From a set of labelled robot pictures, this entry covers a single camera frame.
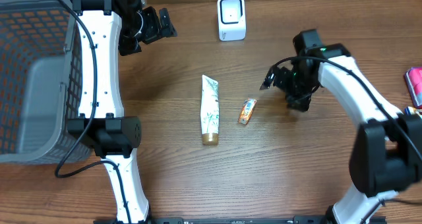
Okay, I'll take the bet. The small orange white box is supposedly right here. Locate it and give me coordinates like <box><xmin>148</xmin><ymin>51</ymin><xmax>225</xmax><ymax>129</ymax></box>
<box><xmin>238</xmin><ymin>98</ymin><xmax>257</xmax><ymax>125</ymax></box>

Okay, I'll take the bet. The white gold-capped tube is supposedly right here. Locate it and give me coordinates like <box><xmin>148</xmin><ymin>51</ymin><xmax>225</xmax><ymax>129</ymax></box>
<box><xmin>200</xmin><ymin>75</ymin><xmax>220</xmax><ymax>145</ymax></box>

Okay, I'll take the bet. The beige snack packet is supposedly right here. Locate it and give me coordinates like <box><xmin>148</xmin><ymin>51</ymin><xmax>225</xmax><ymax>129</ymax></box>
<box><xmin>404</xmin><ymin>107</ymin><xmax>422</xmax><ymax>117</ymax></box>

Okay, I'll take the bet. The pink purple pad pack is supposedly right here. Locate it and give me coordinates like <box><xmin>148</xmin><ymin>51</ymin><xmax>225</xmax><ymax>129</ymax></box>
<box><xmin>404</xmin><ymin>67</ymin><xmax>421</xmax><ymax>109</ymax></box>

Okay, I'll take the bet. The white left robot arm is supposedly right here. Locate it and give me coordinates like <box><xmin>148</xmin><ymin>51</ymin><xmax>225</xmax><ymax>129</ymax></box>
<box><xmin>67</xmin><ymin>0</ymin><xmax>177</xmax><ymax>223</ymax></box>

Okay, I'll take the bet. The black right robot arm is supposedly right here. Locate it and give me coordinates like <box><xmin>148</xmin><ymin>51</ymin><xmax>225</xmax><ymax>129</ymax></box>
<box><xmin>150</xmin><ymin>6</ymin><xmax>384</xmax><ymax>217</ymax></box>

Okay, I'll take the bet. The white barcode scanner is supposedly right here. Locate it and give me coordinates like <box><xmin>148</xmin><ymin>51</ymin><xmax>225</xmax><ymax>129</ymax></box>
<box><xmin>217</xmin><ymin>0</ymin><xmax>247</xmax><ymax>42</ymax></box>

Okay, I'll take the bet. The grey plastic shopping basket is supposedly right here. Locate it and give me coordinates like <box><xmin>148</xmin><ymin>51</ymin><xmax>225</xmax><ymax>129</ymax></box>
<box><xmin>1</xmin><ymin>0</ymin><xmax>82</xmax><ymax>165</ymax></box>

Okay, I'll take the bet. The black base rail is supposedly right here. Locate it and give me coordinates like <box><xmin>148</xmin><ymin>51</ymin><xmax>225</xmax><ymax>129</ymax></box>
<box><xmin>94</xmin><ymin>215</ymin><xmax>388</xmax><ymax>224</ymax></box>

